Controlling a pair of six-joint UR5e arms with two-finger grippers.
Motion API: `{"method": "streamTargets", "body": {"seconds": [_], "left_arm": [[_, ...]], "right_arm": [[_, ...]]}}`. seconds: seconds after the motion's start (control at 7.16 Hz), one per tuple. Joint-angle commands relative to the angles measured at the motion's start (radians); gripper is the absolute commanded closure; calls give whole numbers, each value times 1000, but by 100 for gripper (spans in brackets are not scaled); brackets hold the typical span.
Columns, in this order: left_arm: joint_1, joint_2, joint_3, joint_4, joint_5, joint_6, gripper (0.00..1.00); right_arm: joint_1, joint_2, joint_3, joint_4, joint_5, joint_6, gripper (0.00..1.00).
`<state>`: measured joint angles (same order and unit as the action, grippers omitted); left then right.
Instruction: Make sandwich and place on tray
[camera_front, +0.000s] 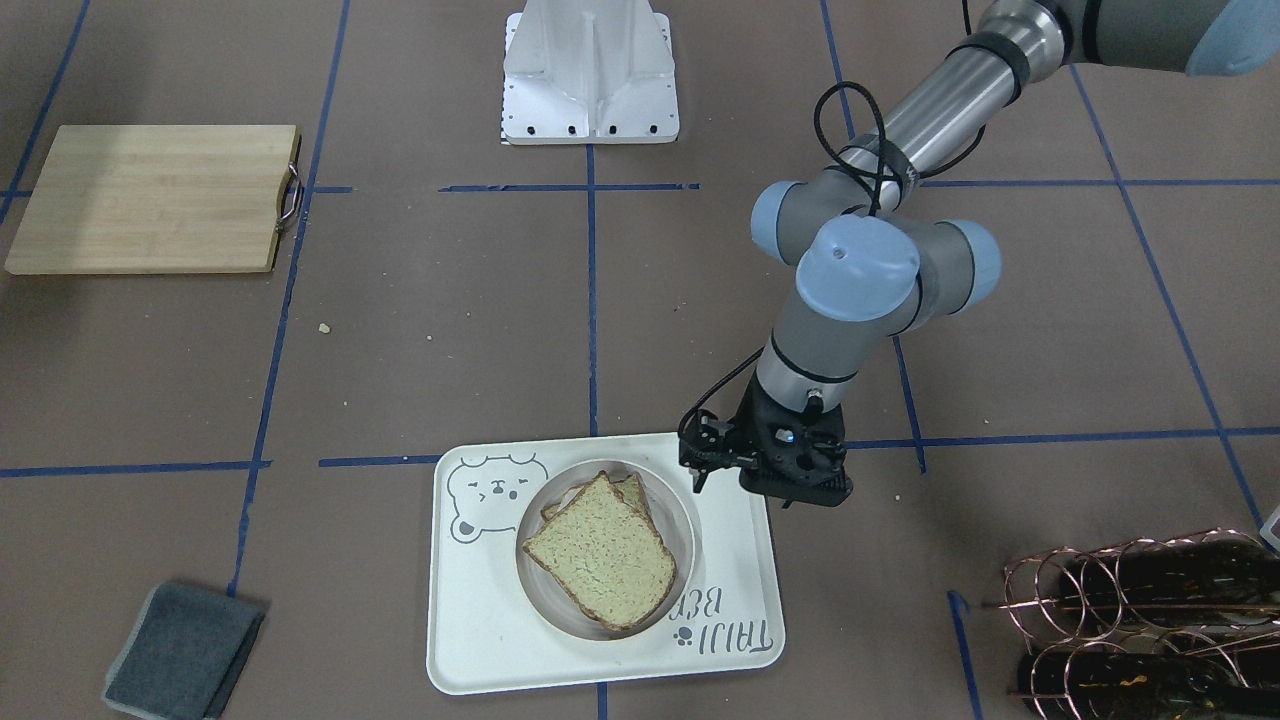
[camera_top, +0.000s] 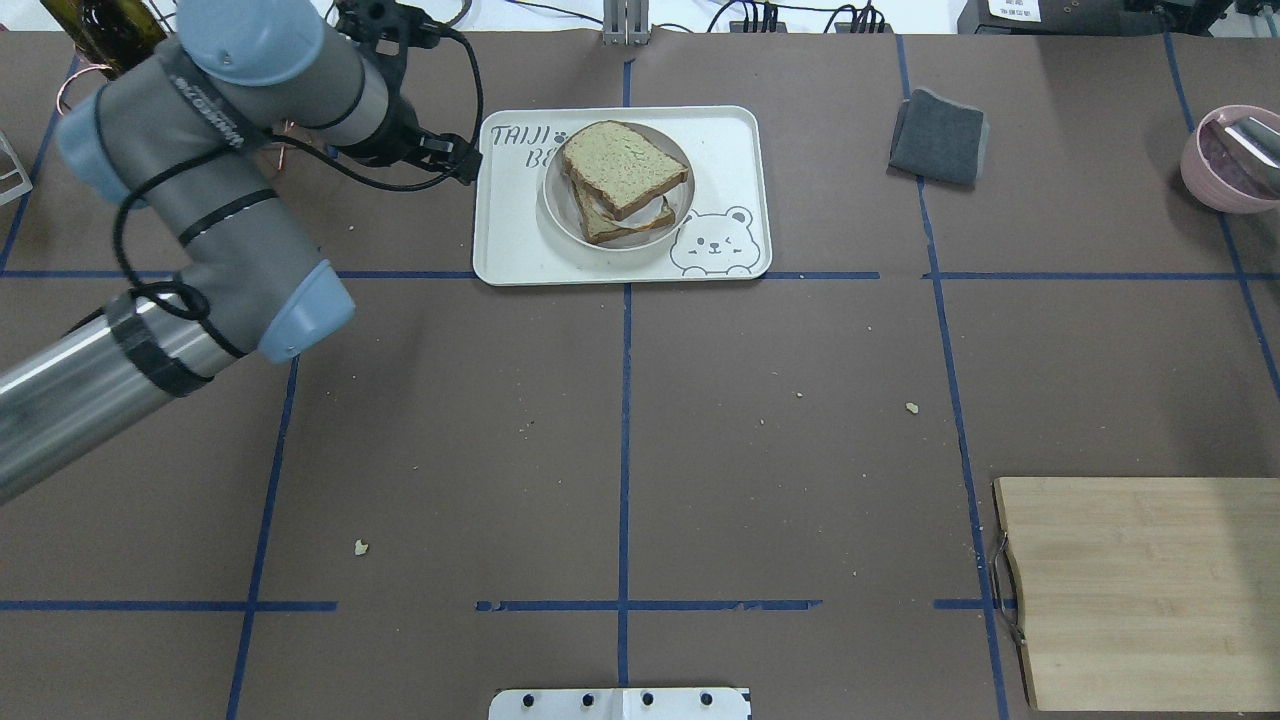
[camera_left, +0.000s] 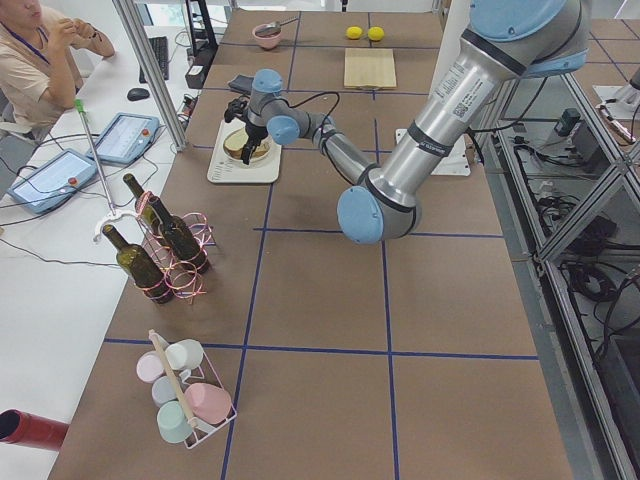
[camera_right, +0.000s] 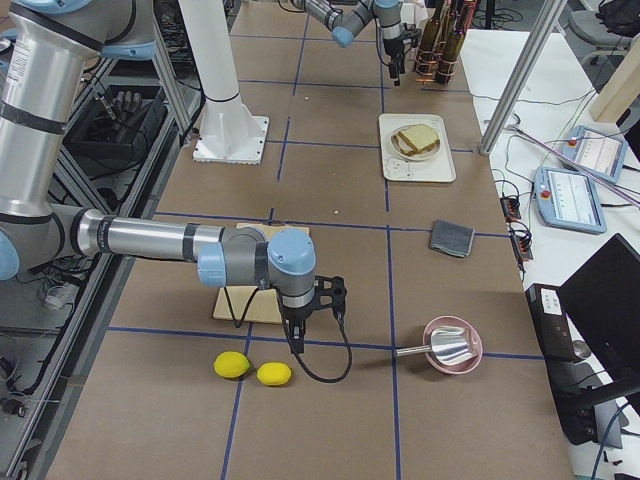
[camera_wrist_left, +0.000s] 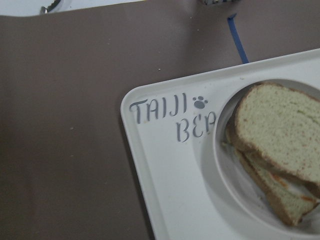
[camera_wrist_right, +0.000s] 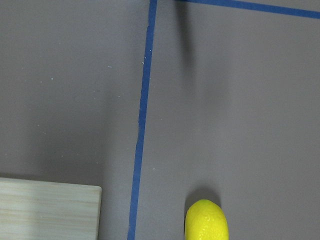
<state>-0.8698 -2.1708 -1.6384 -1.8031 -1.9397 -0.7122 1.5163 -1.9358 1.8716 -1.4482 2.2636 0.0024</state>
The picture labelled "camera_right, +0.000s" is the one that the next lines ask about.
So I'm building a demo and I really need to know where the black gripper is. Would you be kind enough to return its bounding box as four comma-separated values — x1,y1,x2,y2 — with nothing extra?
383,33,405,86
278,297,315,355

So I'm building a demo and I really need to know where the bread slice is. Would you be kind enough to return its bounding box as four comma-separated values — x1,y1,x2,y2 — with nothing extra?
390,133,416,156
397,124,440,153

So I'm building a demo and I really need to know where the white round plate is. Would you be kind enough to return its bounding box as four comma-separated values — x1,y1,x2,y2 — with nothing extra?
391,125,441,161

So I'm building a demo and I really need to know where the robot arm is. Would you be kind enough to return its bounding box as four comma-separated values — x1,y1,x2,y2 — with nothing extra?
1,1,321,354
278,0,420,86

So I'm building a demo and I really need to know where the white bear tray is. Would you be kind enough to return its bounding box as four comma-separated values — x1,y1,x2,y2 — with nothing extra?
379,113,456,183

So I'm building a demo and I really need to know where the dark green wine bottle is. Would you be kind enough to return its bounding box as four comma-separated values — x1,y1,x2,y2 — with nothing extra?
434,1,465,84
414,0,450,78

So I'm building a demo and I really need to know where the yellow lemon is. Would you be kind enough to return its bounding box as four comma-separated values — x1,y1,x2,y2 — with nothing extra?
256,362,293,387
213,351,251,379

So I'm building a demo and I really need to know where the wooden cutting board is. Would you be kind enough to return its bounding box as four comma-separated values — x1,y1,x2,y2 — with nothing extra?
212,223,316,324

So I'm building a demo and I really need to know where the bread slice on plate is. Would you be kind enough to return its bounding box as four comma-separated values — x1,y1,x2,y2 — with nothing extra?
390,133,416,156

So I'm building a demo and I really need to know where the metal scoop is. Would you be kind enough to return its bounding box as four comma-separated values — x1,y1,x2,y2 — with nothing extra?
394,326,480,366

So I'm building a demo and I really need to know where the pink bowl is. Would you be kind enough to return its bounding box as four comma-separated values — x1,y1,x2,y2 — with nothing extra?
423,316,483,375

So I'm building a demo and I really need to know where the grey folded cloth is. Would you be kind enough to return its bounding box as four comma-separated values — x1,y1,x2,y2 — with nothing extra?
429,219,475,258

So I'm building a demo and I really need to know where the grabber stick with claw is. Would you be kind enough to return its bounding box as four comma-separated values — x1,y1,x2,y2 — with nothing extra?
506,124,640,208

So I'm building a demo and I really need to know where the blue teach pendant tablet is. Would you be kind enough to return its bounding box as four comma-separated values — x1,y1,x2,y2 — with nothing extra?
562,125,628,184
534,167,607,234

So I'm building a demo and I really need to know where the black desktop computer box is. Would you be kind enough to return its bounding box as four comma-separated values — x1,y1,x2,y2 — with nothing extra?
526,283,622,449

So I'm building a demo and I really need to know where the black laptop monitor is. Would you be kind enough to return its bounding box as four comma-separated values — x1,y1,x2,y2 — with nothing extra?
558,233,639,380

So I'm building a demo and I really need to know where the copper wire bottle rack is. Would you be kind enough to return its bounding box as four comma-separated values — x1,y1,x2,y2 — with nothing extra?
413,43,457,84

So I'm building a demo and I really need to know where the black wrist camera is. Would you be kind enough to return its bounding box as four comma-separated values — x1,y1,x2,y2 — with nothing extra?
314,275,347,318
401,23,422,53

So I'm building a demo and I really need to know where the white wire cup rack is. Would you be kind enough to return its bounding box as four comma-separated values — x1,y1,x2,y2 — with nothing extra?
401,0,430,28

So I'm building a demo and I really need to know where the aluminium frame post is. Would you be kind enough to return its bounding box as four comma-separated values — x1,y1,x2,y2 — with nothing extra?
479,0,567,156

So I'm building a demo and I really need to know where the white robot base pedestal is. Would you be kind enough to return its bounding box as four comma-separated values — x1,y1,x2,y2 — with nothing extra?
179,0,269,165

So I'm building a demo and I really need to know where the black case under frame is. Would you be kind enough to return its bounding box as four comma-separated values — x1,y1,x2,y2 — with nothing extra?
63,85,166,161

